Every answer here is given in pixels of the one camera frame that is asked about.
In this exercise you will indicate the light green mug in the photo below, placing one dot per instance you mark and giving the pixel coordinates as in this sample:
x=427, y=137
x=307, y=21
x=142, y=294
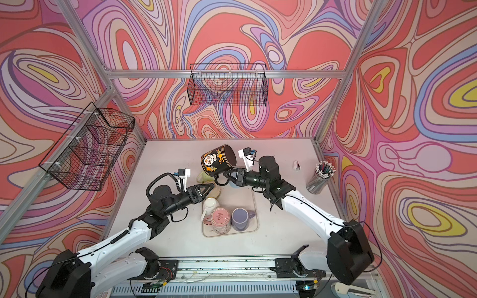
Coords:
x=204, y=178

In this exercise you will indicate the beige plastic tray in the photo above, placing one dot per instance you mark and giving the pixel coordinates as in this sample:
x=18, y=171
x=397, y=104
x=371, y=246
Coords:
x=231, y=199

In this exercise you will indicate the black wire basket wall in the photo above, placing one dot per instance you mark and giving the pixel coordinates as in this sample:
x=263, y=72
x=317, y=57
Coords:
x=90, y=153
x=228, y=84

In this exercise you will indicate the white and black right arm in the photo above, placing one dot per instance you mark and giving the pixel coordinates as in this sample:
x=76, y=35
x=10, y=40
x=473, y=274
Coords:
x=348, y=249

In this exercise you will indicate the black wire basket back wall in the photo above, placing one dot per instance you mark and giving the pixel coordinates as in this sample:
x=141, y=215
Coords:
x=228, y=84

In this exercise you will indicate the pen holder with pens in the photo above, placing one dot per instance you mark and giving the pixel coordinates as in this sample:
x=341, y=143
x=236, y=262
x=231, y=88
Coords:
x=323, y=172

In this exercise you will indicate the purple mug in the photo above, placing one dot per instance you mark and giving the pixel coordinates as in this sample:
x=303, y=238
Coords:
x=241, y=218

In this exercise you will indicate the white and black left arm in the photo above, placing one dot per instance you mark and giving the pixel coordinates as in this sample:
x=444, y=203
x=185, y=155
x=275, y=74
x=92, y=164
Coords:
x=122, y=256

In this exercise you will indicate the cream speckled round mug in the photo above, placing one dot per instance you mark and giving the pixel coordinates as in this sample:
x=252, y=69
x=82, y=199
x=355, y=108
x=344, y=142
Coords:
x=215, y=193

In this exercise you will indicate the black wire basket left wall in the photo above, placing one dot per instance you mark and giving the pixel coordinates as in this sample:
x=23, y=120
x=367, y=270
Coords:
x=90, y=153

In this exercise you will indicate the small white pink object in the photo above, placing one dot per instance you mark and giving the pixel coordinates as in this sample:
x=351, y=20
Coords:
x=296, y=165

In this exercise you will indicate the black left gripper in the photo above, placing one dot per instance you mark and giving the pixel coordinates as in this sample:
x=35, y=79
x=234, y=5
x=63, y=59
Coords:
x=192, y=193

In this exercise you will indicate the light blue mug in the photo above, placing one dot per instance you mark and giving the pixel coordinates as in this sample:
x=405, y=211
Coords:
x=233, y=185

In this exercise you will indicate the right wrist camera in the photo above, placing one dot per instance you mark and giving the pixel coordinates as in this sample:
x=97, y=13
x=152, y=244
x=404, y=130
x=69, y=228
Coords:
x=248, y=156

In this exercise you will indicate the black skull mug red inside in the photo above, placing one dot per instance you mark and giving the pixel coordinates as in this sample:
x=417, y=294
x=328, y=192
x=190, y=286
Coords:
x=218, y=161

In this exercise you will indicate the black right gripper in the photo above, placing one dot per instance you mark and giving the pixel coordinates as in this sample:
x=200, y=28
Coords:
x=241, y=176

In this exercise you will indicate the white small mug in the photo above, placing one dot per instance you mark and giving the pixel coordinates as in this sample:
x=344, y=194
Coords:
x=209, y=205

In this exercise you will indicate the pink patterned mug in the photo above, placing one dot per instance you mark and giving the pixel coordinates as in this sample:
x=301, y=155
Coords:
x=219, y=221

